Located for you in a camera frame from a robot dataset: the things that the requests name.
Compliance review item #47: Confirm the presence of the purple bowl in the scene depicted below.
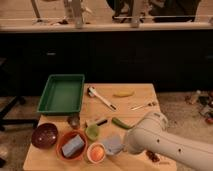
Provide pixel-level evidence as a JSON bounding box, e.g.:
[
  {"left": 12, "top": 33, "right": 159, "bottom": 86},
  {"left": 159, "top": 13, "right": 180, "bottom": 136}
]
[{"left": 31, "top": 123, "right": 58, "bottom": 149}]

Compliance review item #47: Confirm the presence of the black office chair base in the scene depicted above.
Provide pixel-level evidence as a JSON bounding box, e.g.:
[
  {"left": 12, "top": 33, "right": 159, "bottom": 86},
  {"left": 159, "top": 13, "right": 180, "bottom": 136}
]
[{"left": 0, "top": 58, "right": 39, "bottom": 132}]

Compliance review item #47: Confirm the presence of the blue sponge block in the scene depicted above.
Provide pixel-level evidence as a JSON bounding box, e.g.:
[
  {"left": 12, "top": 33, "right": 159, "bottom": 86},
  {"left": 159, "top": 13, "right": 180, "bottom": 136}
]
[{"left": 62, "top": 135, "right": 85, "bottom": 157}]

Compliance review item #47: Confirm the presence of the white handled brush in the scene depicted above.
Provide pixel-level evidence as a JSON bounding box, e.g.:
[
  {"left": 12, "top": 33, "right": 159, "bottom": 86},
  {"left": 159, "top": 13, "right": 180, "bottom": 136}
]
[{"left": 87, "top": 87, "right": 116, "bottom": 111}]

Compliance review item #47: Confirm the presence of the small white orange cup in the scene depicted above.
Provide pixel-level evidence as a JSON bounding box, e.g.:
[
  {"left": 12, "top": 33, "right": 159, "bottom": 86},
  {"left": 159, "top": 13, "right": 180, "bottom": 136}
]
[{"left": 87, "top": 142, "right": 106, "bottom": 164}]

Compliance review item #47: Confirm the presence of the black handled knife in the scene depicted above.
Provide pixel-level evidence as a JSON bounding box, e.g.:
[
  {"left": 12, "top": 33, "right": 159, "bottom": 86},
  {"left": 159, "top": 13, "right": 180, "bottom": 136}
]
[{"left": 84, "top": 116, "right": 109, "bottom": 128}]

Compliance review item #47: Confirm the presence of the small metal fork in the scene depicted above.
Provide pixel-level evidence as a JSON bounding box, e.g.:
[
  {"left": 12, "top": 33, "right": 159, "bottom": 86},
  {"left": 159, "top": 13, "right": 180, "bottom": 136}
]
[{"left": 131, "top": 102, "right": 158, "bottom": 110}]

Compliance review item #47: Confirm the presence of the green plastic tray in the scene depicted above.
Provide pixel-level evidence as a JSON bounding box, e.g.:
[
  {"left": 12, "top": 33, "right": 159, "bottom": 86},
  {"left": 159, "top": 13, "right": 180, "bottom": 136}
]
[{"left": 37, "top": 74, "right": 85, "bottom": 116}]

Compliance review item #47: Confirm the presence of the small green cup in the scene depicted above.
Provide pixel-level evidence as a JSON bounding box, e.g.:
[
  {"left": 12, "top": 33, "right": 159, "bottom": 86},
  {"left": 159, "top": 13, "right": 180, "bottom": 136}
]
[{"left": 85, "top": 124, "right": 100, "bottom": 141}]

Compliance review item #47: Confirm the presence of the small metal cup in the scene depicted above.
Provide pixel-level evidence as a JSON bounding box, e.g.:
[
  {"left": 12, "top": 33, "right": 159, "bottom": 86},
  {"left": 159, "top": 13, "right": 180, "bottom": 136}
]
[{"left": 67, "top": 116, "right": 80, "bottom": 129}]

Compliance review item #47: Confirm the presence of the green pepper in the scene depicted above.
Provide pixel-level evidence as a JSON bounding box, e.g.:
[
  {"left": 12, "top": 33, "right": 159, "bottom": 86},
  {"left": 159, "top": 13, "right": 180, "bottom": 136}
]
[{"left": 111, "top": 117, "right": 132, "bottom": 130}]

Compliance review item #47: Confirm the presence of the orange bowl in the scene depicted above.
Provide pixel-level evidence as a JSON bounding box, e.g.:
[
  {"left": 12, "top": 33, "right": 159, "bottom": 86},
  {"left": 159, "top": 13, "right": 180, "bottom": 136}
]
[{"left": 56, "top": 130, "right": 88, "bottom": 162}]

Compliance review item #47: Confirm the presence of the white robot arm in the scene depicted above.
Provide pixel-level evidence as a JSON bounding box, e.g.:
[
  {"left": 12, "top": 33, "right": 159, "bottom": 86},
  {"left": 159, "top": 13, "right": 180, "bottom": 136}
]
[{"left": 124, "top": 112, "right": 213, "bottom": 171}]

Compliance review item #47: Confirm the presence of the grey-blue towel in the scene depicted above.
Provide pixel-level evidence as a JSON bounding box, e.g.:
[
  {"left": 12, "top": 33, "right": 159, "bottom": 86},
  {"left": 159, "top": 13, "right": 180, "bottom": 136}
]
[{"left": 101, "top": 134, "right": 124, "bottom": 156}]

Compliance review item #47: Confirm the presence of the yellow banana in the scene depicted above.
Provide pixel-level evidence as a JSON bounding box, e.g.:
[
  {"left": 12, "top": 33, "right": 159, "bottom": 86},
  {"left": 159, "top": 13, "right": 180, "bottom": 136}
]
[{"left": 113, "top": 91, "right": 134, "bottom": 98}]

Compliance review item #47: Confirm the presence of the bunch of dark grapes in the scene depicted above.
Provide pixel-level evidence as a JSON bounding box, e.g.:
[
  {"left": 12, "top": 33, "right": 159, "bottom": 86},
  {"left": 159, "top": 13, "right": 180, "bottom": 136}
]
[{"left": 146, "top": 151, "right": 160, "bottom": 163}]

